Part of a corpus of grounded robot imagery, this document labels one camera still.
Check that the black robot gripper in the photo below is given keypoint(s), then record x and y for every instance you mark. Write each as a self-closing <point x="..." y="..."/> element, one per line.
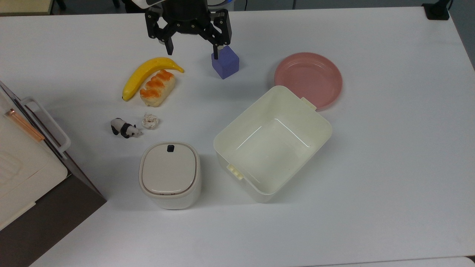
<point x="187" y="16"/>

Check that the cream trash can with lid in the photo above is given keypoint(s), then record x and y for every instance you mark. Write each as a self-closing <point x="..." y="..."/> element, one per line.
<point x="170" y="174"/>

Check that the purple foam cube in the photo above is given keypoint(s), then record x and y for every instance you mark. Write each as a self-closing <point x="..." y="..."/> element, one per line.
<point x="225" y="63"/>

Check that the yellow toy banana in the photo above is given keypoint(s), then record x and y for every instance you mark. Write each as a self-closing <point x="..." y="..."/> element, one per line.
<point x="143" y="74"/>

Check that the toy bread with orange glaze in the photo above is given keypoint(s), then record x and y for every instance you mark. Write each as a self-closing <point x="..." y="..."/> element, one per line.
<point x="157" y="88"/>

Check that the crumpled white paper ball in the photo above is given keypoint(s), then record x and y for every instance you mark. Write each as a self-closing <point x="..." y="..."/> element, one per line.
<point x="150" y="121"/>

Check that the black and white panda figurine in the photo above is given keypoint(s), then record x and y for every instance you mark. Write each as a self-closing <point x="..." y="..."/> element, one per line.
<point x="124" y="128"/>

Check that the pink plastic plate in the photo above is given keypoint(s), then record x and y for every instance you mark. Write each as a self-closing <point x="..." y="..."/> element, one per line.
<point x="310" y="78"/>

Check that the cream plastic storage box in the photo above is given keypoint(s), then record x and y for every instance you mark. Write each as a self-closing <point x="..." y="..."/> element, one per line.
<point x="272" y="146"/>

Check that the beige side table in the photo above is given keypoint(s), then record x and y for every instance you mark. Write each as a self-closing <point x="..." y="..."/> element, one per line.
<point x="24" y="5"/>

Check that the brown and white cabinet appliance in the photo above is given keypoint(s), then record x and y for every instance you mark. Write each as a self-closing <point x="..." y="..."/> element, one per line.
<point x="26" y="178"/>

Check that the black camera stand with clamp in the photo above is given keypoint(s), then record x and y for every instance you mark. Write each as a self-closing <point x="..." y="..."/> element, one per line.
<point x="436" y="9"/>

